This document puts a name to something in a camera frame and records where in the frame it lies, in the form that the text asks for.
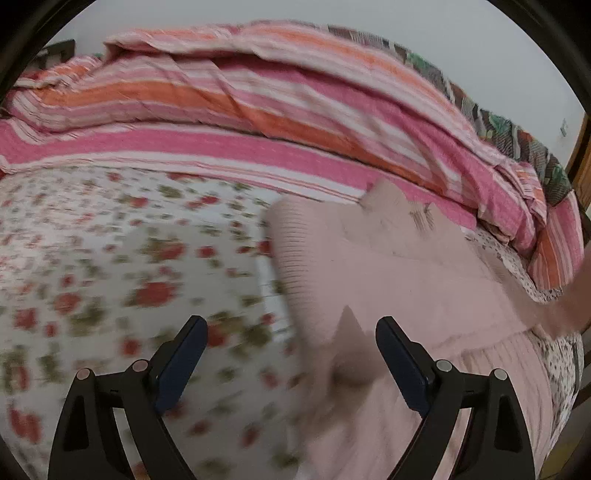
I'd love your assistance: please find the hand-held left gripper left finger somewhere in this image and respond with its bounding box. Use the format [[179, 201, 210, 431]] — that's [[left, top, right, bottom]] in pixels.
[[47, 315, 208, 480]]

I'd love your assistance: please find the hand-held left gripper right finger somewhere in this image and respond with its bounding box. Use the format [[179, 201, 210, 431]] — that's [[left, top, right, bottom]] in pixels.
[[375, 316, 536, 480]]

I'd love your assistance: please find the pink knit sweater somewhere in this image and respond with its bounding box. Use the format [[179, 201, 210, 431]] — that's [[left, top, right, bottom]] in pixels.
[[268, 180, 555, 480]]

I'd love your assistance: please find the floral bed sheet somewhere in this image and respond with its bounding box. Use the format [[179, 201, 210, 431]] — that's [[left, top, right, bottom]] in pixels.
[[0, 166, 585, 480]]

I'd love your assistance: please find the pink orange striped quilt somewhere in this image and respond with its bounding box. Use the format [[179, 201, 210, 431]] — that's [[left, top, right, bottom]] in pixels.
[[0, 21, 585, 289]]

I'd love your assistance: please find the brown wooden door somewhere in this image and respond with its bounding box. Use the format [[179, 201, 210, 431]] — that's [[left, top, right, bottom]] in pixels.
[[566, 111, 591, 217]]

